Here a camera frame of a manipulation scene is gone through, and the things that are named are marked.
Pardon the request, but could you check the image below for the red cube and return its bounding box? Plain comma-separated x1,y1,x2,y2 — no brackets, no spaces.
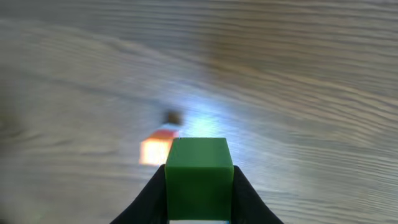
150,129,180,141

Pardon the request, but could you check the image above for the green cube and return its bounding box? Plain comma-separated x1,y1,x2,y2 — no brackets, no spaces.
164,137,234,222

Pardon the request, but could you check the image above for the orange cube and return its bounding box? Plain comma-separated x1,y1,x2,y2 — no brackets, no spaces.
139,138,175,166

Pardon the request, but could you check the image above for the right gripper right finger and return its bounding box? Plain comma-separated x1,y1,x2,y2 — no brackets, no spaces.
231,165,284,224

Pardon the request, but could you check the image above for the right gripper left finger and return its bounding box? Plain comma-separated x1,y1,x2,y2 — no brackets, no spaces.
109,164,169,224

